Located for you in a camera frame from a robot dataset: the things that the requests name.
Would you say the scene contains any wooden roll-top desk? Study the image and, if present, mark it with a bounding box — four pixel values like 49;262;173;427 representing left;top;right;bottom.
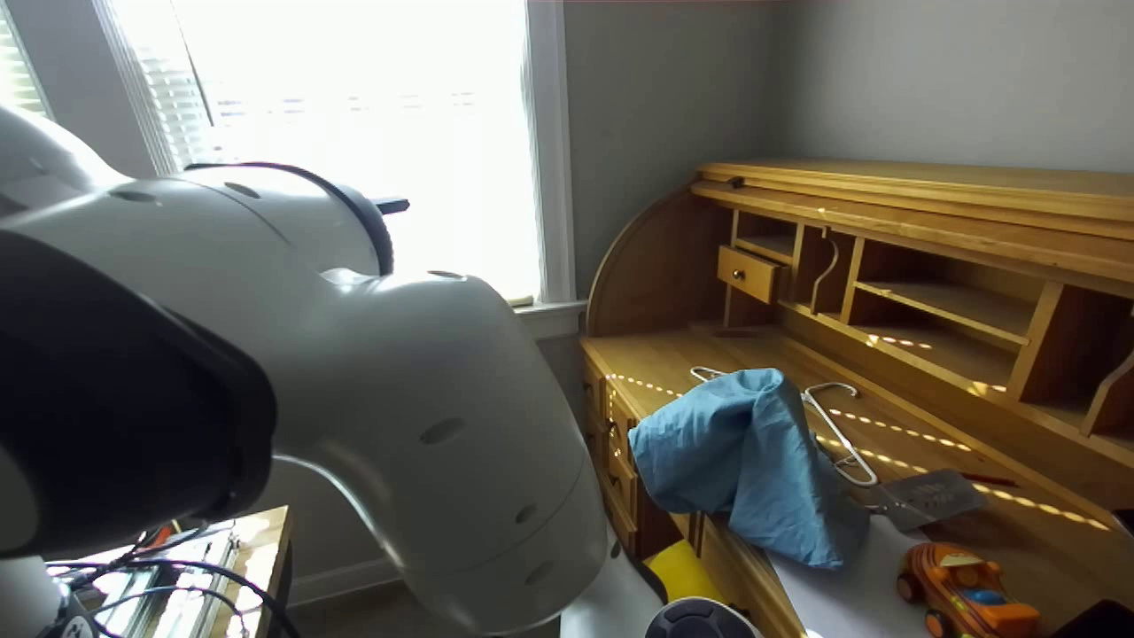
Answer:
577;159;1134;638

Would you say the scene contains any small drawer with brass knob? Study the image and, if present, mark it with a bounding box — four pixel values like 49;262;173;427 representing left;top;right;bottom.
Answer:
717;244;782;307

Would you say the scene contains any light blue cloth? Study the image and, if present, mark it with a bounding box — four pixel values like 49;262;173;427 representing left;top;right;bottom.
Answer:
624;365;873;574

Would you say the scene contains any yellow seat cushion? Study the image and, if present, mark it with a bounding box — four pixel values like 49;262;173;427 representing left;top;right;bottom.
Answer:
643;539;722;604

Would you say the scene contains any bright window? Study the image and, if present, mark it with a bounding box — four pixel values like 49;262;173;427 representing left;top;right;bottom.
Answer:
0;0;577;304

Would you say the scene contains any light wooden table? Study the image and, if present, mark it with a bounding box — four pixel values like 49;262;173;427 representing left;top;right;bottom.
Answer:
46;504;296;638

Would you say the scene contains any dark grey flat sheet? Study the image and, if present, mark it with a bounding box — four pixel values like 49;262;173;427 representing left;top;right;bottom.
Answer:
865;466;991;534

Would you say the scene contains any orange toy car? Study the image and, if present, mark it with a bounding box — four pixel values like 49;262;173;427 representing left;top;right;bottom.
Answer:
898;539;1046;638

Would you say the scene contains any white wire hanger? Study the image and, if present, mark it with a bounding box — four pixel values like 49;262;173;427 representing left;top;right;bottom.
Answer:
687;361;882;489

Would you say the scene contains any black table cable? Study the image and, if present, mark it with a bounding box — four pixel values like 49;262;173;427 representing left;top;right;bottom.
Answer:
49;523;299;638

